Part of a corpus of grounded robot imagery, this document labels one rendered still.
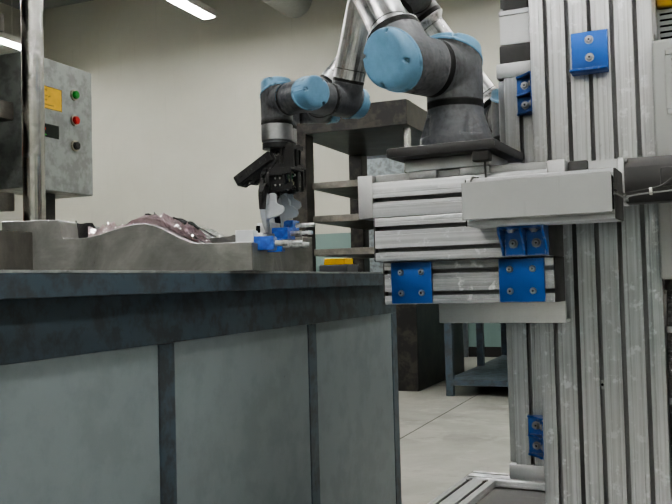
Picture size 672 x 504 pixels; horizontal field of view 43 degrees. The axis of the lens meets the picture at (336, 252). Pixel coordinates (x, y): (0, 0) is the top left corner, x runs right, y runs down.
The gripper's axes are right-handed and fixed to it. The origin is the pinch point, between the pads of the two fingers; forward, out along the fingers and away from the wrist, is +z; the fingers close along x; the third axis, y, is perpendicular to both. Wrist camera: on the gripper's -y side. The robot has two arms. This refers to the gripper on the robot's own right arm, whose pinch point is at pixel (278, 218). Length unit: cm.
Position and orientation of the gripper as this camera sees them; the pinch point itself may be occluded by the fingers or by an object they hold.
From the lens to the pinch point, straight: 232.0
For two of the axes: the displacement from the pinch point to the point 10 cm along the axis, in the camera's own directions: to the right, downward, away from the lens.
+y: 9.2, -0.4, -3.8
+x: 3.8, 0.2, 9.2
